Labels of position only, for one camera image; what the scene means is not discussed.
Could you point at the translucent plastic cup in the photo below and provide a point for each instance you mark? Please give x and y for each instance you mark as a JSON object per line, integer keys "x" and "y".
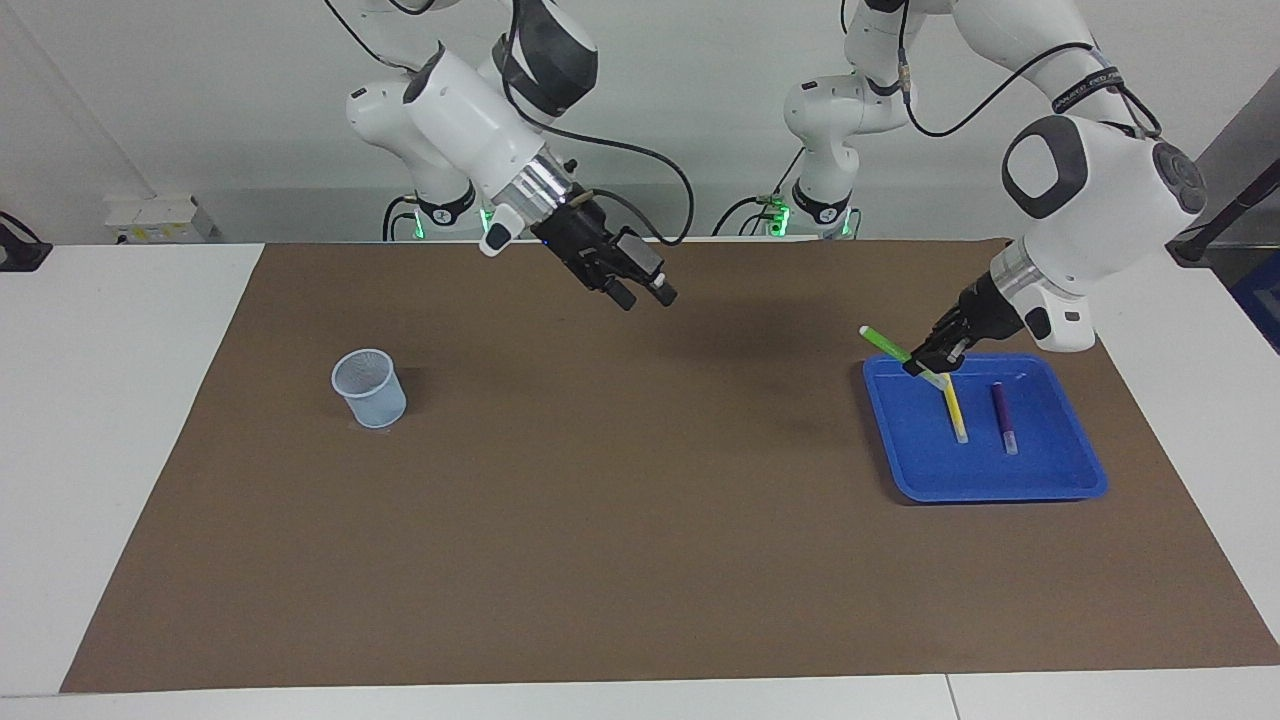
{"x": 375, "y": 400}

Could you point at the black clamp base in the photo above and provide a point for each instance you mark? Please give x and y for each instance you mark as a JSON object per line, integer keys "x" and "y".
{"x": 20, "y": 255}

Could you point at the white power strip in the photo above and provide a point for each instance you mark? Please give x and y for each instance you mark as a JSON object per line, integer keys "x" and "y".
{"x": 160, "y": 220}

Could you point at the blue plastic tray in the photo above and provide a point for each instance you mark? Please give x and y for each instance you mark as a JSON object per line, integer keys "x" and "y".
{"x": 1050, "y": 470}

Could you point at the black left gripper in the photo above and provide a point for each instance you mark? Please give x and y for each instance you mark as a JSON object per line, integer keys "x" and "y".
{"x": 985, "y": 315}

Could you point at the green marker pen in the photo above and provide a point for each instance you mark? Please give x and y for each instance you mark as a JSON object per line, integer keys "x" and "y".
{"x": 885, "y": 342}

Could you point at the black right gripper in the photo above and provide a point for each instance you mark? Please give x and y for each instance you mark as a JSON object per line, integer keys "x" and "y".
{"x": 595, "y": 245}

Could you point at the brown table mat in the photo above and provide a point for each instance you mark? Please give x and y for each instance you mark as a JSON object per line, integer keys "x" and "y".
{"x": 640, "y": 500}

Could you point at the black stand with pole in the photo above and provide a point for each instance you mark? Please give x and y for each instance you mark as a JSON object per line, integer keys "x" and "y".
{"x": 1195, "y": 245}

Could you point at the purple marker pen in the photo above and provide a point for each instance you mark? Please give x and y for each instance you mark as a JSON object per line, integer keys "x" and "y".
{"x": 1003, "y": 415}

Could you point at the blue crate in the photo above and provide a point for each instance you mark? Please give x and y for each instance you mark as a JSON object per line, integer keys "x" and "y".
{"x": 1262, "y": 300}

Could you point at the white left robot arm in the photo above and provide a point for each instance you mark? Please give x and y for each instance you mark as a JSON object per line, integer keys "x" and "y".
{"x": 1100, "y": 200}

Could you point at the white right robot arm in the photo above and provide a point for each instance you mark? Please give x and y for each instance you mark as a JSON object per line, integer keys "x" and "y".
{"x": 470, "y": 110}

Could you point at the yellow marker pen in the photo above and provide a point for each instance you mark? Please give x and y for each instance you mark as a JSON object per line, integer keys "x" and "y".
{"x": 956, "y": 412}

